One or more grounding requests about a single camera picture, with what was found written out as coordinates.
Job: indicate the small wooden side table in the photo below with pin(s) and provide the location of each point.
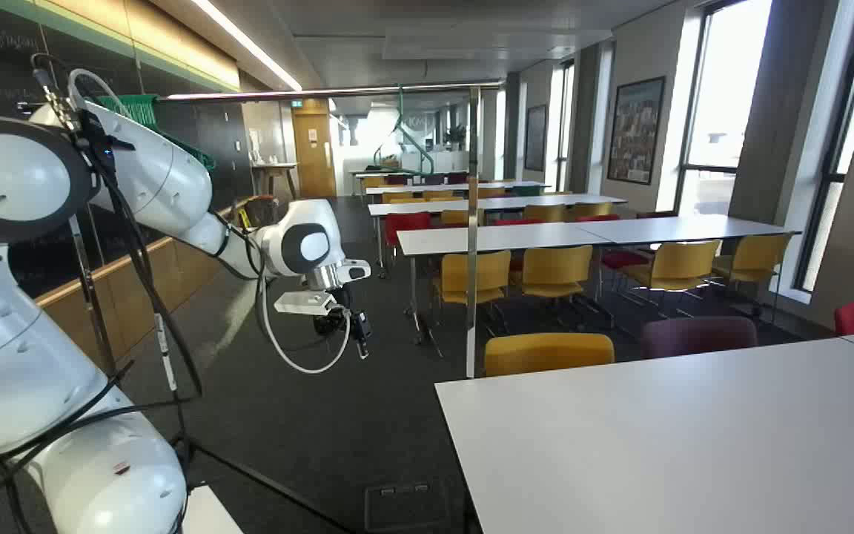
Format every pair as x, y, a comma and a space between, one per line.
273, 168

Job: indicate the purple chair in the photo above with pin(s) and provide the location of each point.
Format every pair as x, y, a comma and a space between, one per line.
697, 333

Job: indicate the framed colourful wall picture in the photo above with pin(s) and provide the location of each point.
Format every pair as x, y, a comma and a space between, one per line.
636, 131

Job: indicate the metal clothes rack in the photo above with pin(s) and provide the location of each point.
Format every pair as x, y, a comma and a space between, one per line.
347, 91

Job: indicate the floor outlet hatch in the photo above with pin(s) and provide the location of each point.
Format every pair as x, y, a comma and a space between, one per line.
397, 505

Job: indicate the tall window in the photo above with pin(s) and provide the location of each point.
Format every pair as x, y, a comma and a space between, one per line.
558, 124
728, 108
847, 149

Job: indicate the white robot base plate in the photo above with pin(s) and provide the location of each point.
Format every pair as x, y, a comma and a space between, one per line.
212, 515

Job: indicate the dark framed wall picture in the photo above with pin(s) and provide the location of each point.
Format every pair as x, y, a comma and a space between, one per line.
534, 137

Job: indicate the ceiling light strip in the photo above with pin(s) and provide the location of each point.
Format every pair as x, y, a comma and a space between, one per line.
251, 47

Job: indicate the black tripod stand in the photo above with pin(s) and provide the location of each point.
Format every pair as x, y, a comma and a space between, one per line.
251, 481

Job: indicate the wooden wall ledge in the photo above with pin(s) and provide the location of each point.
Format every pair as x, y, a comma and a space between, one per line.
190, 272

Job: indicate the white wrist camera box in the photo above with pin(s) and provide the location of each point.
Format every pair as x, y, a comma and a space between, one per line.
306, 303

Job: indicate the yellow plastic chair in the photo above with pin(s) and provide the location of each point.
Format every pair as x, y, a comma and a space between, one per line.
543, 211
547, 355
555, 272
681, 266
455, 219
486, 278
755, 260
595, 211

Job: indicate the green hanger cluster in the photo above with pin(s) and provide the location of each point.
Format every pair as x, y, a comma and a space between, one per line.
141, 108

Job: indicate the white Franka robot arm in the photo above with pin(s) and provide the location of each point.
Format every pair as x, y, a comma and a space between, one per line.
148, 180

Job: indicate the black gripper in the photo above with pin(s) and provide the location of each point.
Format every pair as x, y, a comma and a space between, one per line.
347, 309

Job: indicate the wooden door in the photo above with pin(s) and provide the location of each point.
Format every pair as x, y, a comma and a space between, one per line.
314, 149

